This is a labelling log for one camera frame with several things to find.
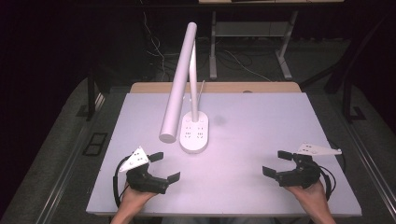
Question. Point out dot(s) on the metal floor rail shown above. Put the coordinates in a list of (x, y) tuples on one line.
[(62, 180), (370, 168)]

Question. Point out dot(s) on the white desk lamp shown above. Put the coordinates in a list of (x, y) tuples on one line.
[(179, 84)]

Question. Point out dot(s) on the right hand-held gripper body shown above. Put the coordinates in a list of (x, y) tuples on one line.
[(303, 174)]

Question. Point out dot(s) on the person's right hand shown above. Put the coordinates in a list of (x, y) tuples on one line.
[(311, 196)]

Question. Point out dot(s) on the person's left hand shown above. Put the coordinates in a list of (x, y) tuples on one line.
[(134, 199)]

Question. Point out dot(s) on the black metal stand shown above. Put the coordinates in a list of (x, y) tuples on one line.
[(348, 93), (91, 93)]

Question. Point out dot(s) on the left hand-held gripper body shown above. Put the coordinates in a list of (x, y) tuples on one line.
[(144, 182)]

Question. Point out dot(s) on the grey metal desk frame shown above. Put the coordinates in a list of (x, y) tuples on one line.
[(249, 29)]

